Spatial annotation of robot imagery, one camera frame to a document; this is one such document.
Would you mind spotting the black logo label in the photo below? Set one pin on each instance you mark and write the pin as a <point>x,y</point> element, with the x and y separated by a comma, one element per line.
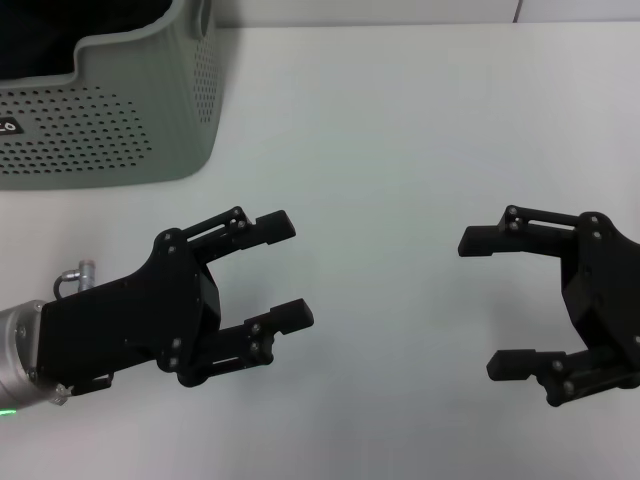
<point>10,127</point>

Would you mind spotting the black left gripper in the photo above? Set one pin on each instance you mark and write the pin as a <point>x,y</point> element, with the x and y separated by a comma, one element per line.
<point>135,310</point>

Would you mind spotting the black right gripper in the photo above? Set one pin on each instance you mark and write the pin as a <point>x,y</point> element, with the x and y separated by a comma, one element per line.
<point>605,290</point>

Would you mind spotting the grey-green perforated storage box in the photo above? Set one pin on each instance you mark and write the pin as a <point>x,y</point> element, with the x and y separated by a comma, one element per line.
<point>125,115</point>

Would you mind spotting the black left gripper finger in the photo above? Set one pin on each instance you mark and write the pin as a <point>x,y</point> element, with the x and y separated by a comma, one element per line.
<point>272,227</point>

